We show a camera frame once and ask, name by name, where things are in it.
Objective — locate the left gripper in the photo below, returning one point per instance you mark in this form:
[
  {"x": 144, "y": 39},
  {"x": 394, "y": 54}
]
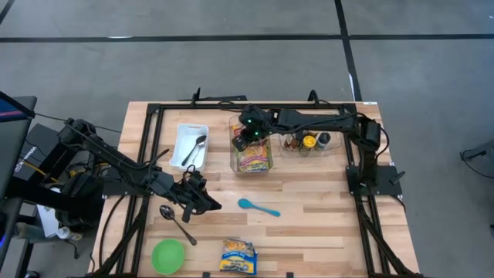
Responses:
[{"x": 193, "y": 189}]

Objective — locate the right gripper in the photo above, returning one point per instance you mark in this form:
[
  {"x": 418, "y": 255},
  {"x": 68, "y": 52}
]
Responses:
[{"x": 254, "y": 119}]

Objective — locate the green ramen noodle packet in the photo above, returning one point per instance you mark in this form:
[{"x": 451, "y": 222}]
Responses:
[{"x": 252, "y": 158}]

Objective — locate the brown spice box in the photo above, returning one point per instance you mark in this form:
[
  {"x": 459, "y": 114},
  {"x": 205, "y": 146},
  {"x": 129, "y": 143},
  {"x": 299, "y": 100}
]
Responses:
[{"x": 289, "y": 143}]

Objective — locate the yellow lid spice jar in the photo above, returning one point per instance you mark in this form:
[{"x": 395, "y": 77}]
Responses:
[{"x": 308, "y": 142}]

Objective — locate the blue ramen noodle packet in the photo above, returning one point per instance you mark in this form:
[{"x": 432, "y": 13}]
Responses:
[{"x": 238, "y": 256}]

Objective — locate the black lid spice jar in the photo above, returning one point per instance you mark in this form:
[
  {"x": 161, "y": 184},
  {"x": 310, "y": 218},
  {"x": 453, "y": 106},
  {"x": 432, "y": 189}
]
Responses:
[{"x": 323, "y": 140}]

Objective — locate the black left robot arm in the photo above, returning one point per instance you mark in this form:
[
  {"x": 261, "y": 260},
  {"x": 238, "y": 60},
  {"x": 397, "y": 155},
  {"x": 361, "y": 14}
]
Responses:
[{"x": 116, "y": 160}]

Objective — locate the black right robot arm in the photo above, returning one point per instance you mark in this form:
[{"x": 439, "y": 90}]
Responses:
[{"x": 328, "y": 119}]

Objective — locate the teal plastic spoon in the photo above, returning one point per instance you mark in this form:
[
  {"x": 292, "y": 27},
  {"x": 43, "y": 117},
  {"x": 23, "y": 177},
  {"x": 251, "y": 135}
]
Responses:
[{"x": 244, "y": 203}]

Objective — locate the deep clear plastic container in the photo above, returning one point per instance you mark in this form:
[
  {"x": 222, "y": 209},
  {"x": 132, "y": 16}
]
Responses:
[{"x": 232, "y": 159}]

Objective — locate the white plastic bin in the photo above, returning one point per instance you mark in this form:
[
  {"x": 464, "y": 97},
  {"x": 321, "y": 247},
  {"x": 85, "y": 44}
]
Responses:
[{"x": 181, "y": 143}]

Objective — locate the green plastic bowl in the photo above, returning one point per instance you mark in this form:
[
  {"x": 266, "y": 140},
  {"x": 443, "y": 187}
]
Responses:
[{"x": 167, "y": 256}]

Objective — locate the wide clear plastic tray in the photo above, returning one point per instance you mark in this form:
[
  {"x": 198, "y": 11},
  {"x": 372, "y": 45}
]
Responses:
[{"x": 332, "y": 150}]

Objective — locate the black floor equipment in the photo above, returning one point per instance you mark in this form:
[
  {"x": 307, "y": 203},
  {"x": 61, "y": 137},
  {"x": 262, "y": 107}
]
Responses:
[{"x": 81, "y": 197}]

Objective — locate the small white cup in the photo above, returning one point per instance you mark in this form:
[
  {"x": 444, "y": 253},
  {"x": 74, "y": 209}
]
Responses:
[{"x": 64, "y": 232}]

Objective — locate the white paper sheet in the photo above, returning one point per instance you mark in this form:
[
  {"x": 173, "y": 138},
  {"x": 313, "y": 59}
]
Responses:
[{"x": 48, "y": 222}]

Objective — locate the black case white lettering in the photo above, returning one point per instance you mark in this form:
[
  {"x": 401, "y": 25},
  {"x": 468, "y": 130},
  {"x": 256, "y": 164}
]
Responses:
[{"x": 38, "y": 148}]

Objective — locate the black computer monitor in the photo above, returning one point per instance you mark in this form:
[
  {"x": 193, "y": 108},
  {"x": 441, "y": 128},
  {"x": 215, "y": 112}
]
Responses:
[{"x": 11, "y": 154}]

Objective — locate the grey equipment stand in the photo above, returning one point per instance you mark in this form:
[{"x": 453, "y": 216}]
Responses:
[{"x": 482, "y": 148}]

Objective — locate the black table-level camera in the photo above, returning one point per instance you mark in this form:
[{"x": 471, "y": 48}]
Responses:
[{"x": 206, "y": 275}]

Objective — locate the black table edge bracket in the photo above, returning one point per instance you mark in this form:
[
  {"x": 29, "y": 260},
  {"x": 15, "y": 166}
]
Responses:
[{"x": 289, "y": 275}]

